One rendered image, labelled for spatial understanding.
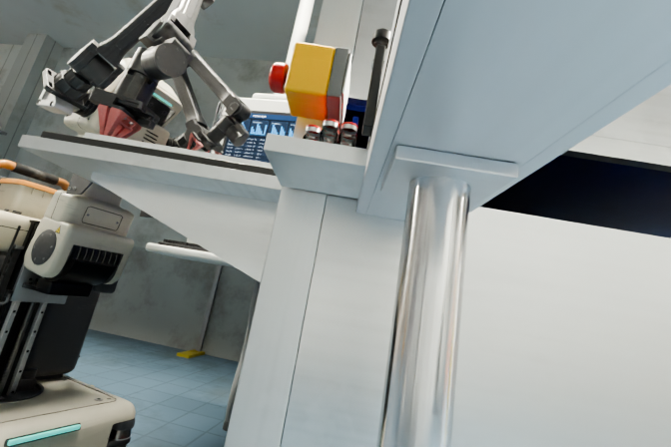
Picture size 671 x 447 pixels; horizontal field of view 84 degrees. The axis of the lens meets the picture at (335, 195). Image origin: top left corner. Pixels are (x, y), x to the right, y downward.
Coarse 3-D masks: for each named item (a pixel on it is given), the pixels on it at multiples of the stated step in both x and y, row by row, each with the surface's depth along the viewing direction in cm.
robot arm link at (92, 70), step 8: (96, 56) 103; (88, 64) 102; (96, 64) 103; (104, 64) 105; (80, 72) 102; (88, 72) 103; (96, 72) 104; (104, 72) 105; (88, 80) 105; (96, 80) 105
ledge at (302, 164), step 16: (272, 144) 39; (288, 144) 39; (304, 144) 39; (320, 144) 39; (272, 160) 41; (288, 160) 40; (304, 160) 39; (320, 160) 38; (336, 160) 38; (352, 160) 38; (288, 176) 46; (304, 176) 45; (320, 176) 44; (336, 176) 43; (352, 176) 42; (320, 192) 50; (336, 192) 49; (352, 192) 48
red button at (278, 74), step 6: (276, 66) 48; (282, 66) 48; (288, 66) 50; (270, 72) 48; (276, 72) 48; (282, 72) 48; (270, 78) 48; (276, 78) 48; (282, 78) 48; (270, 84) 49; (276, 84) 48; (282, 84) 48; (276, 90) 49; (282, 90) 49
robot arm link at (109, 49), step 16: (160, 0) 102; (144, 16) 102; (160, 16) 104; (128, 32) 103; (144, 32) 104; (96, 48) 102; (112, 48) 103; (128, 48) 105; (80, 64) 101; (112, 64) 105; (112, 80) 107
